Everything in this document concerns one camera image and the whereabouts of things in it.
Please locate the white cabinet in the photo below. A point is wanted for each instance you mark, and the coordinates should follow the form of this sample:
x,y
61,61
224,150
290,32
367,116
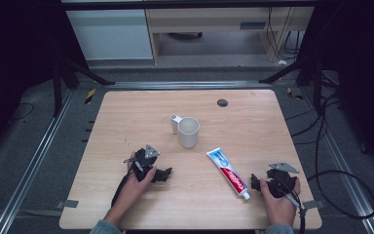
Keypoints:
x,y
110,34

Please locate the person's left hand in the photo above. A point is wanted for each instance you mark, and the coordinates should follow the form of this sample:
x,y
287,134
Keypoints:
x,y
131,191

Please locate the black metal stand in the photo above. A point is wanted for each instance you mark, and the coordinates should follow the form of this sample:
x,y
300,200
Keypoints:
x,y
318,84
57,87

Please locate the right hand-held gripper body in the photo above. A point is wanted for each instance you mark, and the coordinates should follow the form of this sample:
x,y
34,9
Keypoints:
x,y
280,183

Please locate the white red blue toothpaste tube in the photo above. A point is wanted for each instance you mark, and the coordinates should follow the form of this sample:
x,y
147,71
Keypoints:
x,y
229,172

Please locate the grey tape piece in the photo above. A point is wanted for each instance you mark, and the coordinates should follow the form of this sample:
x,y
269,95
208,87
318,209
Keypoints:
x,y
314,204
67,203

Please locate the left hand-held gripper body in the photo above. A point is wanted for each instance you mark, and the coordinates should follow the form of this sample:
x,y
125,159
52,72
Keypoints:
x,y
144,162

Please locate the aluminium floor rail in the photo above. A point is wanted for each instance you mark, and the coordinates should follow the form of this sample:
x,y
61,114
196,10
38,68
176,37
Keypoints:
x,y
344,165
188,85
29,172

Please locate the person's right hand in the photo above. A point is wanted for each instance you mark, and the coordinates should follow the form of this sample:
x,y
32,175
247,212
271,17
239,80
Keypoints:
x,y
279,209

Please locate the light wooden desk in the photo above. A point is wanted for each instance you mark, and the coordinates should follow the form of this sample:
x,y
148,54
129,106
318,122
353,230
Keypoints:
x,y
207,19

